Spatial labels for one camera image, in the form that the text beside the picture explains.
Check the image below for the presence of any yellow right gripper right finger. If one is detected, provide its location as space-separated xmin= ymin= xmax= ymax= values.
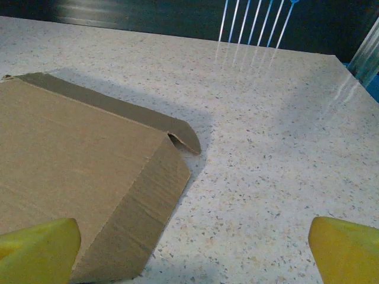
xmin=308 ymin=216 xmax=379 ymax=284

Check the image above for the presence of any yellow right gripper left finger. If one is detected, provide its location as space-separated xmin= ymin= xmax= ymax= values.
xmin=0 ymin=218 xmax=82 ymax=284

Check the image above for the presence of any brown cardboard box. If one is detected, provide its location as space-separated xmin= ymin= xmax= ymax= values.
xmin=0 ymin=72 xmax=202 ymax=283

